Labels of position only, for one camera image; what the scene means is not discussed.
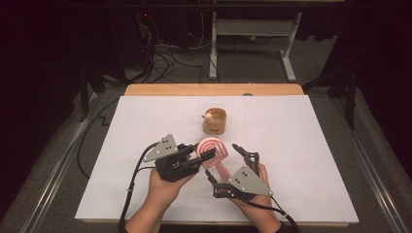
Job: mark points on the metal floor rail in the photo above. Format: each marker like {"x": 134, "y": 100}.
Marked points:
{"x": 58, "y": 168}
{"x": 372, "y": 168}

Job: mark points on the small cream figurine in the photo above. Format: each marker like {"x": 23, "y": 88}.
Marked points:
{"x": 208, "y": 116}

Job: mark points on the pink hairbrush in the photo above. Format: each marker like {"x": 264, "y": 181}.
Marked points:
{"x": 217, "y": 147}

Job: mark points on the round wooden container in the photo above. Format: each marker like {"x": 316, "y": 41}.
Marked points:
{"x": 214, "y": 127}

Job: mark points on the wooden table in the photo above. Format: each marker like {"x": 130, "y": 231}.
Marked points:
{"x": 210, "y": 89}

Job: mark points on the white table mat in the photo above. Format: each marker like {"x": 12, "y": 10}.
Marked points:
{"x": 291, "y": 155}

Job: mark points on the white metal desk frame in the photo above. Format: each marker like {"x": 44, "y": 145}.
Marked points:
{"x": 252, "y": 27}

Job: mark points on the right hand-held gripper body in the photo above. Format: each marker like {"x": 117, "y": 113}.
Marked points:
{"x": 247, "y": 183}

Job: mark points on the black electronics box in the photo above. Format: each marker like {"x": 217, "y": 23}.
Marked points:
{"x": 129, "y": 42}

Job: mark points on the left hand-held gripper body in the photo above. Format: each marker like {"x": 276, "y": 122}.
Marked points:
{"x": 166, "y": 165}

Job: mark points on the dark metal stand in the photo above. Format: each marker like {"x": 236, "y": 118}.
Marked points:
{"x": 90, "y": 84}
{"x": 348, "y": 93}

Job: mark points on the person's left hand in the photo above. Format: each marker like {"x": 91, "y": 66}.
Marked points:
{"x": 165, "y": 191}

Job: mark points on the person's right hand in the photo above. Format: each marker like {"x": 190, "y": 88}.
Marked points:
{"x": 259, "y": 210}

